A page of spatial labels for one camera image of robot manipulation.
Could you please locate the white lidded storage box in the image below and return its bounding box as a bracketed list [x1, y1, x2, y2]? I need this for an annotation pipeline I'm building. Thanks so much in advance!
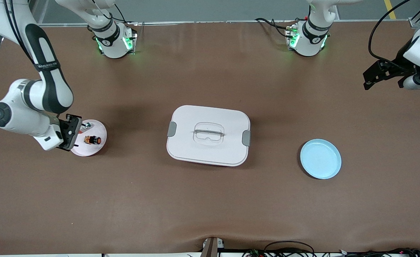
[166, 105, 251, 167]

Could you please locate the pink round plate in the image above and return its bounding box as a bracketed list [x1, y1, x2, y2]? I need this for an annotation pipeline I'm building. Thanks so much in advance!
[71, 119, 107, 157]

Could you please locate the black cable bundle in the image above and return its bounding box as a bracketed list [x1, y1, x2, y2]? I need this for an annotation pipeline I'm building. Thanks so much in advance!
[243, 241, 420, 257]

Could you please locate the black arm base cable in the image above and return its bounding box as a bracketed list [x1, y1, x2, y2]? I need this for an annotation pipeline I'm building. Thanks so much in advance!
[255, 17, 294, 38]
[105, 3, 139, 25]

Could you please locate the brown camera post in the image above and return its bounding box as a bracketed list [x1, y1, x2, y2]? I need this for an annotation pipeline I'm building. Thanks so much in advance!
[200, 237, 225, 257]

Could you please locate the brown table mat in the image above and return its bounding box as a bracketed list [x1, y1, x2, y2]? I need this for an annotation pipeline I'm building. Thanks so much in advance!
[0, 21, 420, 256]

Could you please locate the silver table edge rail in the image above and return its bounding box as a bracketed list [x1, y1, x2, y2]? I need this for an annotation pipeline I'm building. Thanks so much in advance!
[39, 19, 412, 27]

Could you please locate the blue round plate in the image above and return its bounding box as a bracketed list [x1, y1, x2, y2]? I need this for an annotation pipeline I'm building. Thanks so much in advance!
[300, 139, 342, 180]

